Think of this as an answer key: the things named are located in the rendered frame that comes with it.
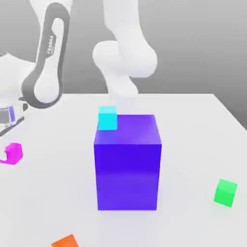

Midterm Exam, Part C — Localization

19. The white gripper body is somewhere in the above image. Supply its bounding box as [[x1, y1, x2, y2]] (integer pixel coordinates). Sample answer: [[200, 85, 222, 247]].
[[0, 115, 27, 145]]

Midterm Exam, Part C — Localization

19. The small magenta cube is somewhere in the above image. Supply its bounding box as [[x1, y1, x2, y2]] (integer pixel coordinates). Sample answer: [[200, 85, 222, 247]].
[[0, 142, 24, 165]]

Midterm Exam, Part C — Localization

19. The small cyan cube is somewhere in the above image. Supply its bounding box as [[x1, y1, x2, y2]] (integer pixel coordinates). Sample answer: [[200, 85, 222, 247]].
[[97, 105, 118, 131]]

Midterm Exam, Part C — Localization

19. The small orange cube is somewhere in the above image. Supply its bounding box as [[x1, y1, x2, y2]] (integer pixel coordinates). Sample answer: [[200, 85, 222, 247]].
[[50, 233, 80, 247]]

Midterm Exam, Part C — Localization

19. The small green cube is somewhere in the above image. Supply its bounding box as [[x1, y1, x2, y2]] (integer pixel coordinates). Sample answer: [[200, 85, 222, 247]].
[[213, 178, 238, 208]]

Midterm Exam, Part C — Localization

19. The large purple box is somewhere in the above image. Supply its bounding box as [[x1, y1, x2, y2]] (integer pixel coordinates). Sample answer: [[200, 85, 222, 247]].
[[94, 114, 162, 211]]

